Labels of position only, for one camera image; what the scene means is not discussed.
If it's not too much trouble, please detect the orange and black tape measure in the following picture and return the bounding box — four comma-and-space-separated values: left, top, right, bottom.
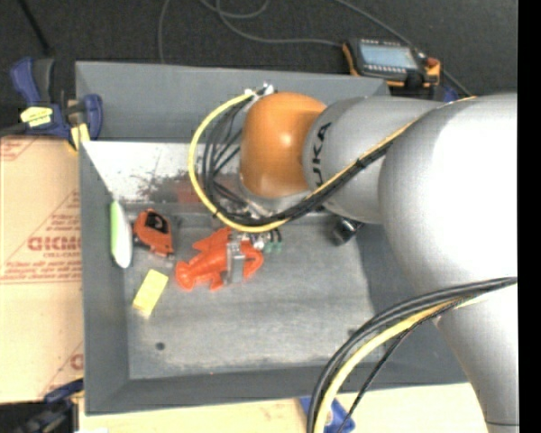
132, 208, 177, 260

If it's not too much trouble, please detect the yellow flat block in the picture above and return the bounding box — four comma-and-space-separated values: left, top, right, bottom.
131, 268, 170, 319

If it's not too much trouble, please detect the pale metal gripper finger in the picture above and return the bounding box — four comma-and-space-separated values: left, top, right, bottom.
235, 241, 250, 284
225, 240, 237, 286

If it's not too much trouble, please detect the black cylinder on white bracket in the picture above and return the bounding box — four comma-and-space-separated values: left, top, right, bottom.
330, 216, 364, 247

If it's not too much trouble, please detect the orange toy lobster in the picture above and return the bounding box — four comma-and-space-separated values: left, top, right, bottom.
175, 226, 265, 293

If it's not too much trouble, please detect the white and green oval brush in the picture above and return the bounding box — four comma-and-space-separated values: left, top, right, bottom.
109, 199, 133, 270

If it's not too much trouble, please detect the brown cardboard board, red print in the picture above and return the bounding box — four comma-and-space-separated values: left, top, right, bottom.
0, 134, 85, 406

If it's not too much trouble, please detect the grey metal bin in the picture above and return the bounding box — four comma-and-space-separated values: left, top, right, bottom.
74, 60, 471, 415

